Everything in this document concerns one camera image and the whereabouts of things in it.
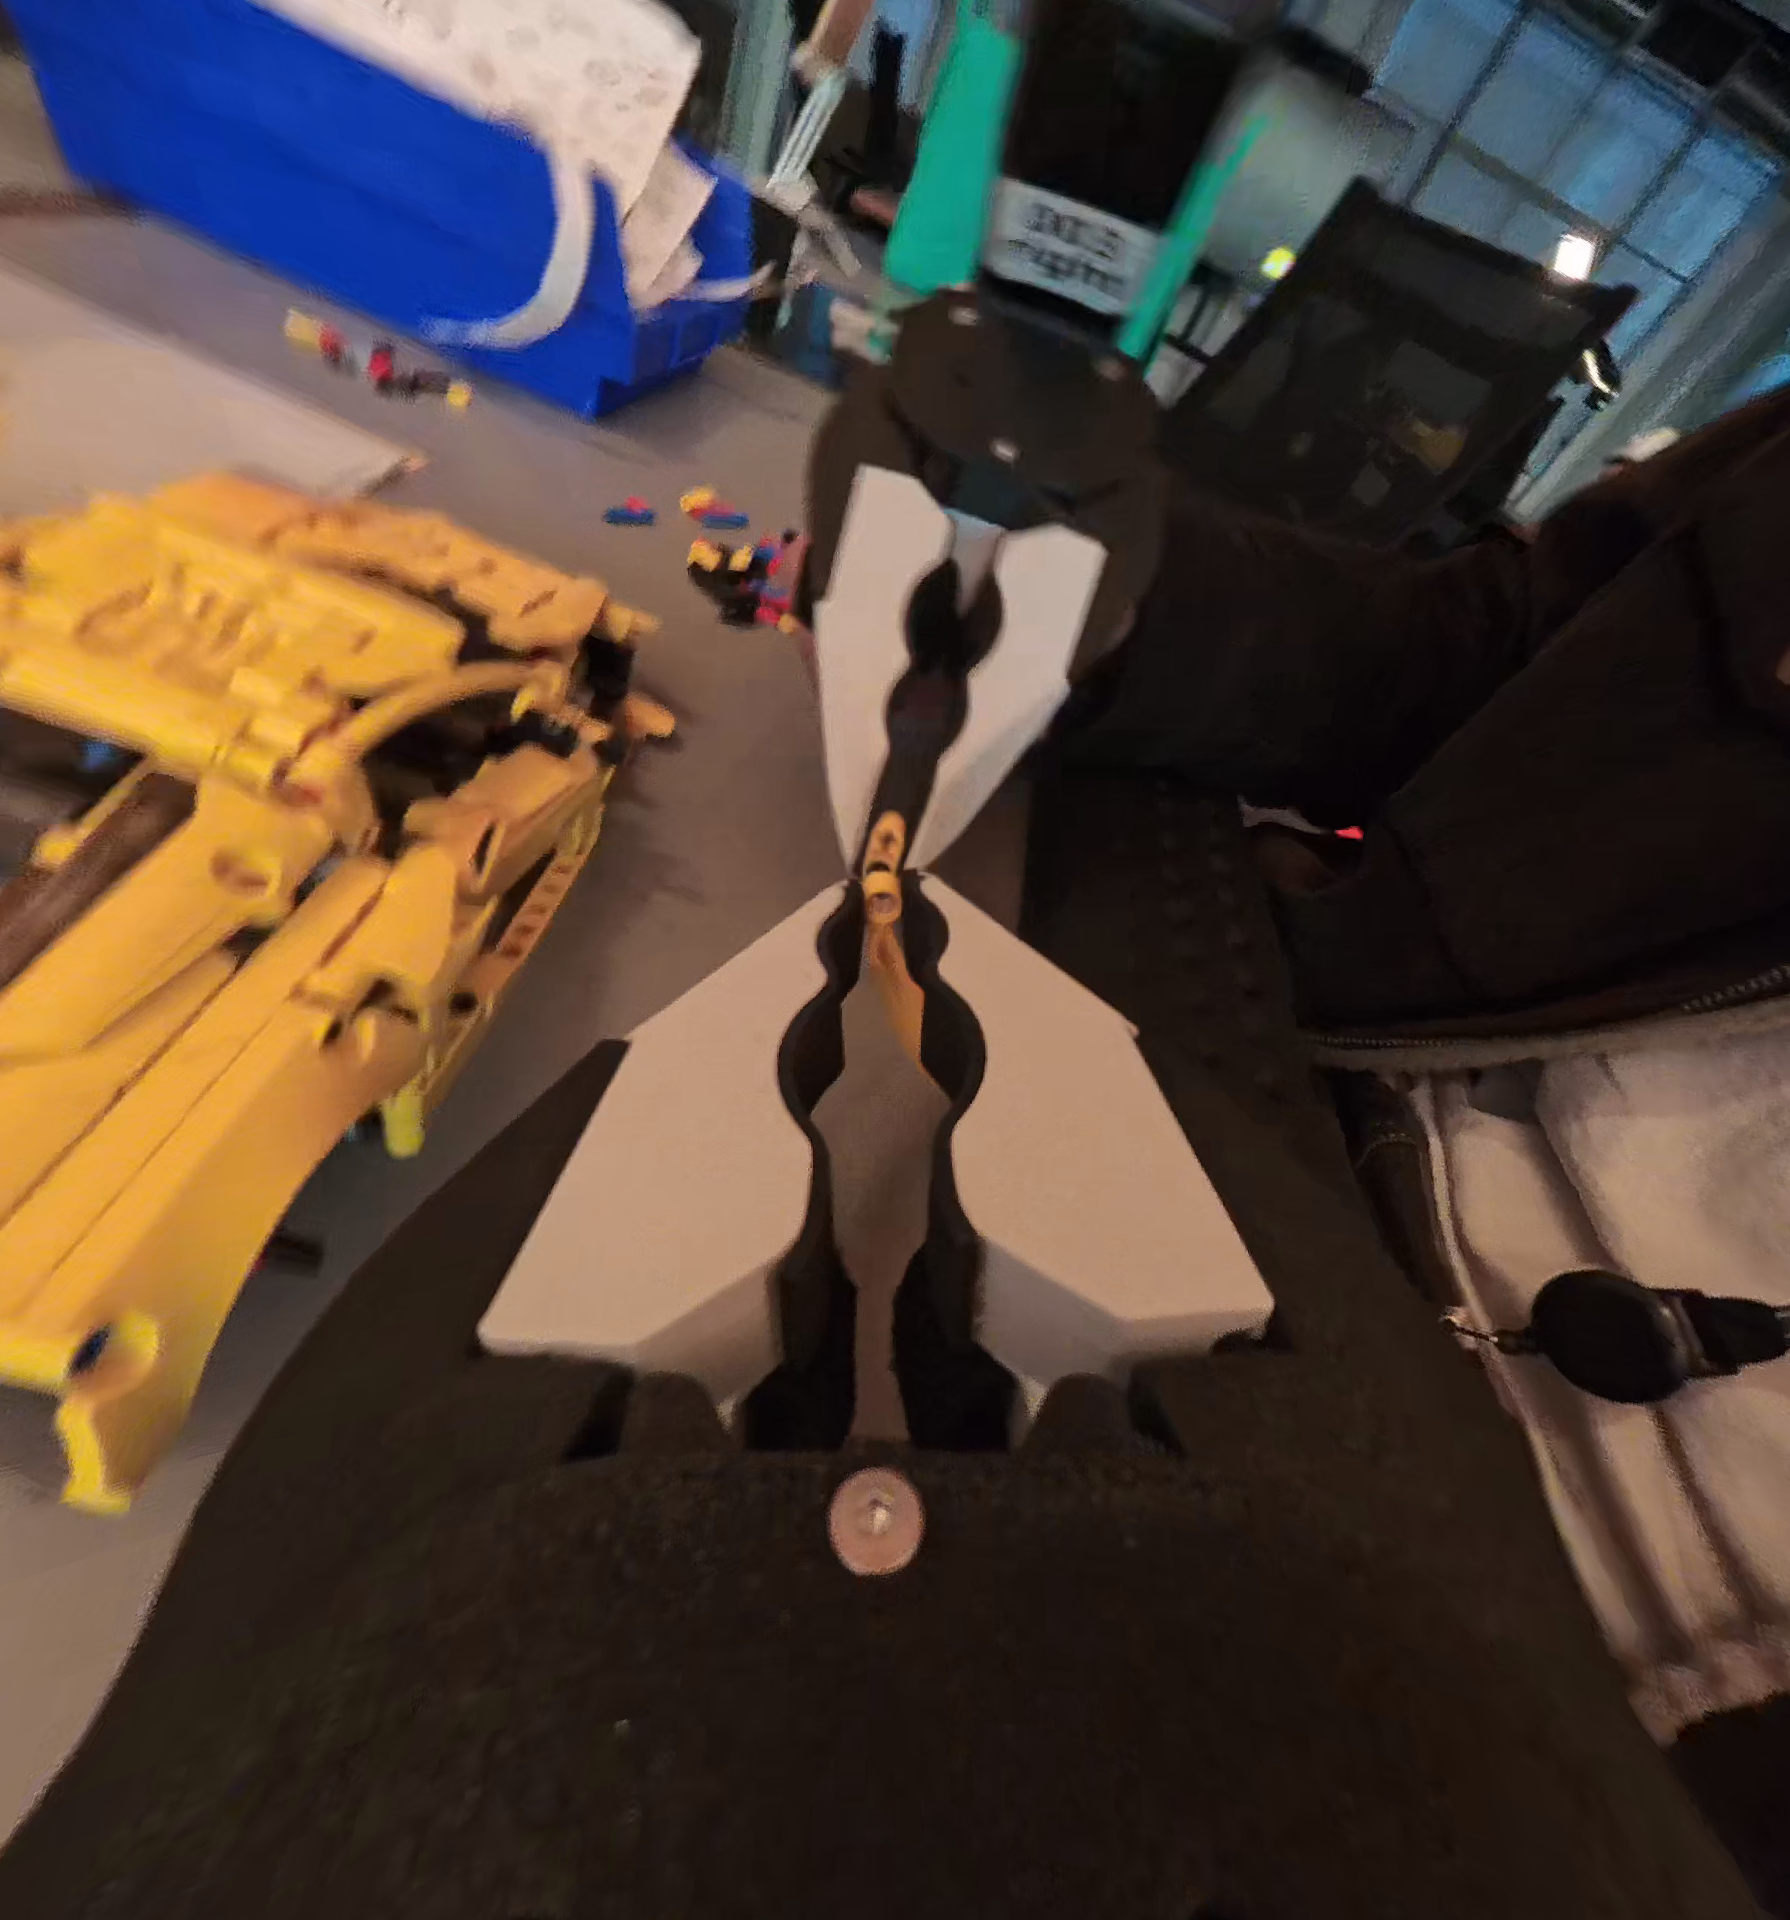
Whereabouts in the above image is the blue plastic bin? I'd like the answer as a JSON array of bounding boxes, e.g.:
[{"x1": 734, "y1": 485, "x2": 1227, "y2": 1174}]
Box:
[{"x1": 2, "y1": 0, "x2": 755, "y2": 419}]

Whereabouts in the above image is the dark fleece-lined jacket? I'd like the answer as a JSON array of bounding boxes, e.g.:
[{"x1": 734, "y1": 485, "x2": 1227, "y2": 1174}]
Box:
[{"x1": 1075, "y1": 365, "x2": 1790, "y2": 1059}]

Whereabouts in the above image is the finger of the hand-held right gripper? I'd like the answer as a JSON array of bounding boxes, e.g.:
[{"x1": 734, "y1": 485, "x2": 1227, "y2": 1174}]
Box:
[
  {"x1": 911, "y1": 524, "x2": 1112, "y2": 875},
  {"x1": 808, "y1": 462, "x2": 963, "y2": 875}
]

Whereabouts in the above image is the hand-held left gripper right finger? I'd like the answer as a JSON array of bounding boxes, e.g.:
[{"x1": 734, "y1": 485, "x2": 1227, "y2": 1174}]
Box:
[{"x1": 911, "y1": 872, "x2": 1276, "y2": 1430}]

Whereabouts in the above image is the black lanyard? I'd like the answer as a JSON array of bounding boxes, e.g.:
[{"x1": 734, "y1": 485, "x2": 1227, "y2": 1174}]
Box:
[{"x1": 1442, "y1": 1265, "x2": 1790, "y2": 1407}]

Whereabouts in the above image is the small cluster of brick pins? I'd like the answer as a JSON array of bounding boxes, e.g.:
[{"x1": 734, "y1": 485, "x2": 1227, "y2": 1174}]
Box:
[{"x1": 283, "y1": 305, "x2": 474, "y2": 412}]

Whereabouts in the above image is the pile of coloured brick pins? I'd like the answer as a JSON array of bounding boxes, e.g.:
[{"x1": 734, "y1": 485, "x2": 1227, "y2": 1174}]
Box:
[{"x1": 602, "y1": 481, "x2": 815, "y2": 635}]

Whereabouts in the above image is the yellow curved flexible rod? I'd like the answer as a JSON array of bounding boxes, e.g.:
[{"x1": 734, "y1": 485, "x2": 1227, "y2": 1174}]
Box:
[{"x1": 857, "y1": 805, "x2": 930, "y2": 1056}]

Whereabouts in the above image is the instruction booklet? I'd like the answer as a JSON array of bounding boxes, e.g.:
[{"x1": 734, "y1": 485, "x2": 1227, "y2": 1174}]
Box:
[{"x1": 0, "y1": 232, "x2": 428, "y2": 529}]

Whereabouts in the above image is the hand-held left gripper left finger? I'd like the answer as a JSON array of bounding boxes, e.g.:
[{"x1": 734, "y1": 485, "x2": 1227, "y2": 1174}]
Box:
[{"x1": 474, "y1": 882, "x2": 858, "y2": 1430}]

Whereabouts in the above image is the yellow toy brick car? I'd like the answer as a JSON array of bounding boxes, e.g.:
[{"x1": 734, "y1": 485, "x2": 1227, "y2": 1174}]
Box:
[{"x1": 0, "y1": 472, "x2": 680, "y2": 1513}]

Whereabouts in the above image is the person's right forearm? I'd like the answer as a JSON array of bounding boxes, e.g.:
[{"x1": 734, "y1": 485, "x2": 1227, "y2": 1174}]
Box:
[{"x1": 1075, "y1": 493, "x2": 1529, "y2": 819}]

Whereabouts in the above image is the white patterned paper bag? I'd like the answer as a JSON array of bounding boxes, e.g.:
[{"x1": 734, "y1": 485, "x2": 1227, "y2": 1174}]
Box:
[{"x1": 280, "y1": 0, "x2": 778, "y2": 350}]

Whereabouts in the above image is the grey desk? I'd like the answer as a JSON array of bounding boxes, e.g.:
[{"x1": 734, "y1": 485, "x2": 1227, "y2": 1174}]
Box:
[{"x1": 0, "y1": 44, "x2": 1049, "y2": 1848}]

